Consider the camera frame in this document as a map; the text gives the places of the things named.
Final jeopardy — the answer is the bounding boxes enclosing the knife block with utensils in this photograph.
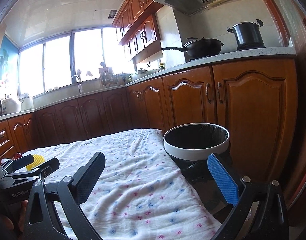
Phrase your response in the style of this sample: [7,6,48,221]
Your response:
[98,67,118,87]

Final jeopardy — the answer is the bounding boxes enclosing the black cooking pot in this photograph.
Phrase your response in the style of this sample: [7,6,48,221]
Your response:
[227,19,265,50]

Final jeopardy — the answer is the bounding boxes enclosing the yellow textured sponge cloth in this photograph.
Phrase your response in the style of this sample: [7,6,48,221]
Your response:
[26,154,45,171]

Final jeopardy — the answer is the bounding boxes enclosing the black frying pan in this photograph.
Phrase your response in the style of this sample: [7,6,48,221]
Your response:
[162,37,224,59]

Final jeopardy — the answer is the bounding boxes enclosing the white rimmed trash bin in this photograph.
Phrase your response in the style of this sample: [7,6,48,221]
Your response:
[163,123,233,211]

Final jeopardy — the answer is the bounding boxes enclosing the brown wooden base cabinets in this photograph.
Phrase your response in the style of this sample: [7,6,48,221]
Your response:
[0,58,298,181]

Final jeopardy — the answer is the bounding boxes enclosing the white rice cooker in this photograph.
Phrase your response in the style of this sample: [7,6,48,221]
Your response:
[2,98,21,115]

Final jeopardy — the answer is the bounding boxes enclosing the brown wooden wall cabinets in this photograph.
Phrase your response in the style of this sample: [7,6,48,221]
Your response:
[112,0,163,64]

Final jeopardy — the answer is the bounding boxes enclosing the small lidded pot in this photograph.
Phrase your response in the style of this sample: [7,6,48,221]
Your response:
[132,68,147,81]

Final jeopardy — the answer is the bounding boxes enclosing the chrome kitchen faucet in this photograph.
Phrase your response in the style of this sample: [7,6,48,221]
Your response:
[71,75,83,94]

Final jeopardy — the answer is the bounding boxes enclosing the grey speckled countertop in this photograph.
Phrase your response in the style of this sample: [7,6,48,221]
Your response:
[0,47,297,122]

